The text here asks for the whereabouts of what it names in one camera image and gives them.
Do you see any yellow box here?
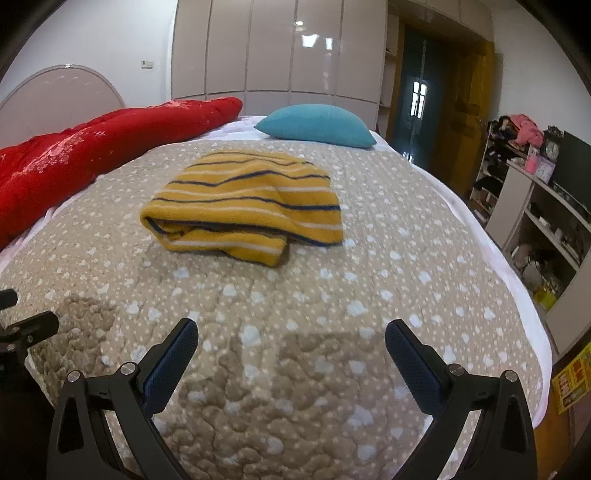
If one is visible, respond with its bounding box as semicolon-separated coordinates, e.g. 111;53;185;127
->
534;283;558;311

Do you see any glossy panelled wardrobe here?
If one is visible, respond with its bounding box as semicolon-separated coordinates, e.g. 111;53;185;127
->
171;0;496;134

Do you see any teal pillow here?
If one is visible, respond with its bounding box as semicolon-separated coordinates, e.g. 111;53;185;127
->
254;104;378;150

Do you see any yellow poster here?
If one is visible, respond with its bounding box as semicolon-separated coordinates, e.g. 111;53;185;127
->
551;343;591;415

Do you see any wooden door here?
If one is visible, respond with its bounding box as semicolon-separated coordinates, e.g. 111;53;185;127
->
433;39;496;195

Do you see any dark glass door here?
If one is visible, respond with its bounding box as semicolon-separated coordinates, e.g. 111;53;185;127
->
396;22;462;163

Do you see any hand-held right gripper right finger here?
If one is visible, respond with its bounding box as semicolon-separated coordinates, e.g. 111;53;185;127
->
385;318;539;480

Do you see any black television screen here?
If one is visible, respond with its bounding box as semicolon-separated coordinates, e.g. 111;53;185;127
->
551;130;591;205

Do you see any yellow striped garment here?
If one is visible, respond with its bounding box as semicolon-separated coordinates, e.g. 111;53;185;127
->
139;151;346;269

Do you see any rounded beige headboard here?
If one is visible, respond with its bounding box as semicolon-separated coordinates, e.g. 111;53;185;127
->
0;65;127;112

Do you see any white shelf unit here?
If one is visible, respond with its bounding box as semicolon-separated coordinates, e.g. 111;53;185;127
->
470;117;591;357

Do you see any dark clothes pile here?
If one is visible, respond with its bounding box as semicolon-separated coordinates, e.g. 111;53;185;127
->
486;117;519;149

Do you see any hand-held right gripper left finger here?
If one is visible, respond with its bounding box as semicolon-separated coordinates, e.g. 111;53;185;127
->
46;318;200;480

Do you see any pink clothing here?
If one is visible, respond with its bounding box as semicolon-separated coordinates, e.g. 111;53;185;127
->
509;114;546;147

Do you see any red quilt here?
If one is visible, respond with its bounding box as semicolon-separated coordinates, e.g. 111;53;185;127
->
0;96;245;253

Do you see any beige dotted quilt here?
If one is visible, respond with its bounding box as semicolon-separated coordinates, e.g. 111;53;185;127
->
0;137;544;480

